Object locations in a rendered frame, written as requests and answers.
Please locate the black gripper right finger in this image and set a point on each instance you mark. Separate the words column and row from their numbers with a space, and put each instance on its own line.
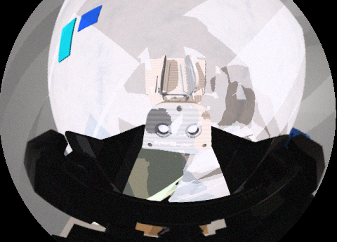
column 239, row 158

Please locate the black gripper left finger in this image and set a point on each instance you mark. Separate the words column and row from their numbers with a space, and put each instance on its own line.
column 115, row 155

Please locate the teal rectangular plate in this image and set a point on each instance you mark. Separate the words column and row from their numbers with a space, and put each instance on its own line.
column 65, row 44

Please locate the blue rectangular plate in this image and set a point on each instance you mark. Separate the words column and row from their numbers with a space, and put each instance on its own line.
column 89, row 18

